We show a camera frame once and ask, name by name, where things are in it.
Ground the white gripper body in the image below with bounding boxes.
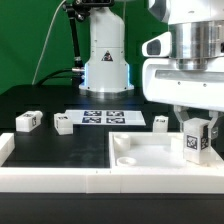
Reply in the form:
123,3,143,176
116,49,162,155
142,57,224,112

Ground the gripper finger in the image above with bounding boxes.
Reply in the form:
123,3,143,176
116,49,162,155
208,111,220,139
174,106,189,132

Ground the white square tabletop panel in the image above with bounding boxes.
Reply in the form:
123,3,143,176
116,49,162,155
109,132,216,169

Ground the white U-shaped obstacle fence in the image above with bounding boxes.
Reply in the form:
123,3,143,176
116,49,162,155
0,133,224,194

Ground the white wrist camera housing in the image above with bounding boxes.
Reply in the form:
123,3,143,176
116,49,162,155
142,32,172,57

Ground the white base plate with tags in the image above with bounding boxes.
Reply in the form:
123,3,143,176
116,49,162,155
65,110,146,126

